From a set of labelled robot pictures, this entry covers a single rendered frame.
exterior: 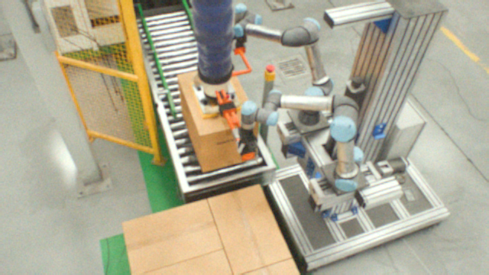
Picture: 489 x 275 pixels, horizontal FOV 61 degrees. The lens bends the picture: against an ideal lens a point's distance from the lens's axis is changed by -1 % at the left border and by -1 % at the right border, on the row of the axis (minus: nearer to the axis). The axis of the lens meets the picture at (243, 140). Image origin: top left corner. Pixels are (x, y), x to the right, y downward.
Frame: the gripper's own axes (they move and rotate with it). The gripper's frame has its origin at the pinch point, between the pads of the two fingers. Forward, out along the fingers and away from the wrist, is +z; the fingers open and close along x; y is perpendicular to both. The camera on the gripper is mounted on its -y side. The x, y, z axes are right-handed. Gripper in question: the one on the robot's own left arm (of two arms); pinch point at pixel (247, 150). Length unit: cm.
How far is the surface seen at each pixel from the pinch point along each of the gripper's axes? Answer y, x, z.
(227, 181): 23, 4, 61
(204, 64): 55, 9, -22
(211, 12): 49, 5, -61
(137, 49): 99, 43, -8
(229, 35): 52, -6, -42
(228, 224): -7, 14, 67
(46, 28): 89, 92, -42
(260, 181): 23, -22, 74
